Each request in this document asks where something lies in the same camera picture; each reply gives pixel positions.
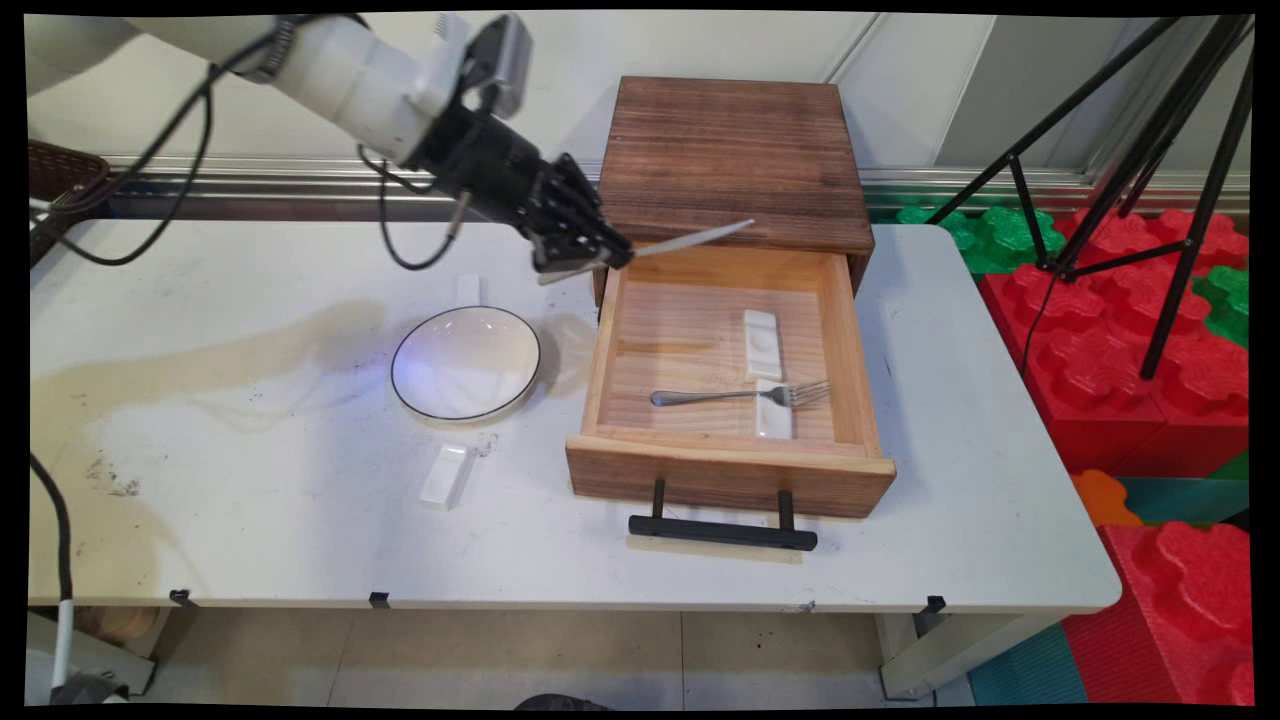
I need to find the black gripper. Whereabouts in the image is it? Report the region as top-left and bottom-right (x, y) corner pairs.
(415, 105), (634, 276)

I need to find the silver metal knife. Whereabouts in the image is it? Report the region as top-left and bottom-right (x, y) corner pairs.
(537, 219), (756, 287)

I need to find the white plate with black rim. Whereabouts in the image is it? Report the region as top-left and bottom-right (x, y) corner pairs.
(391, 305), (543, 422)

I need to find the dark wooden cabinet box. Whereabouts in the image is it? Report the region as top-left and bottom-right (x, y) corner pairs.
(590, 76), (877, 306)

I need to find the silver metal fork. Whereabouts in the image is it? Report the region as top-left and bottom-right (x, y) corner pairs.
(650, 380), (832, 409)

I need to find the light wooden drawer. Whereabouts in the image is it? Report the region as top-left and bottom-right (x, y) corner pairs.
(566, 241), (898, 520)

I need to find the beige tape strip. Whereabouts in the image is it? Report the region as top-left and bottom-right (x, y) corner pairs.
(627, 535), (804, 564)

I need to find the brown woven basket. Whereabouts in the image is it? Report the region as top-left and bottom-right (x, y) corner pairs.
(28, 140), (111, 206)

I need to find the large red foam block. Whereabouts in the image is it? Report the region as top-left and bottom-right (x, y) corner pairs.
(980, 208), (1251, 479)

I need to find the white table leg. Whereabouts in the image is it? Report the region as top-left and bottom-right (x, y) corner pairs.
(875, 612), (1051, 699)

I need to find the orange foam piece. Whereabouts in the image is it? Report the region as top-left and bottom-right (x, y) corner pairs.
(1072, 470), (1141, 529)

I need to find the black tripod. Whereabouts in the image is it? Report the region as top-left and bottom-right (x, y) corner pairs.
(925, 14), (1256, 381)

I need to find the teal foam mat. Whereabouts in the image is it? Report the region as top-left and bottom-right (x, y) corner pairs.
(968, 622), (1086, 706)

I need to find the small green foam block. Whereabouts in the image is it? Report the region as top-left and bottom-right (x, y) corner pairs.
(1190, 265), (1251, 351)

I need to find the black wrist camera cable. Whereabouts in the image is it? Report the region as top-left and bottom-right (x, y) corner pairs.
(358, 145), (471, 272)

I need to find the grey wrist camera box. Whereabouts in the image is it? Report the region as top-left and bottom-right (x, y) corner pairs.
(465, 14), (533, 119)

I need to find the aluminium wall rail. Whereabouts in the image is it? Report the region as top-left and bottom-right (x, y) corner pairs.
(100, 155), (1251, 223)

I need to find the black drawer handle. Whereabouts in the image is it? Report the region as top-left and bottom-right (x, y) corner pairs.
(629, 478), (819, 553)

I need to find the long black arm cable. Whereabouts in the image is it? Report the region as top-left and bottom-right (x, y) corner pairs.
(28, 14), (346, 268)

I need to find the black cable with white sleeve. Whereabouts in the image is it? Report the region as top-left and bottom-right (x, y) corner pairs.
(28, 453), (79, 701)

